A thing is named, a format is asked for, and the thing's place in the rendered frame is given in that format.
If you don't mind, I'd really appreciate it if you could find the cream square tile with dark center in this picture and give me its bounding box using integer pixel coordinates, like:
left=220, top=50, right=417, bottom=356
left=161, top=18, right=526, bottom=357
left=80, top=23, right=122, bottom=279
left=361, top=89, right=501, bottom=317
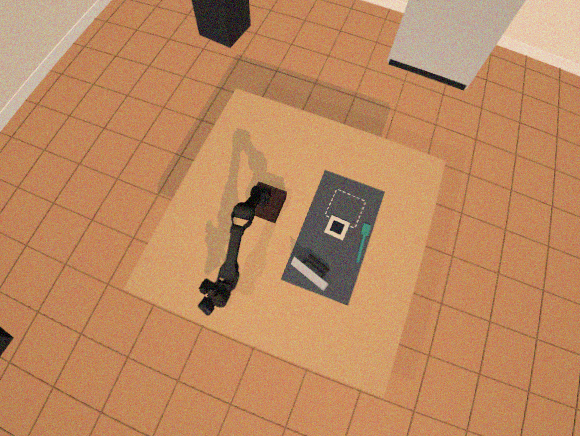
left=324, top=215, right=350, bottom=240

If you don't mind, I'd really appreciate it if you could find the teal small trowel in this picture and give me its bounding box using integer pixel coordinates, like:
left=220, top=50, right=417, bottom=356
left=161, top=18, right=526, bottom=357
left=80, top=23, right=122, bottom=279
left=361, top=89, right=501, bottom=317
left=356, top=223, right=371, bottom=263

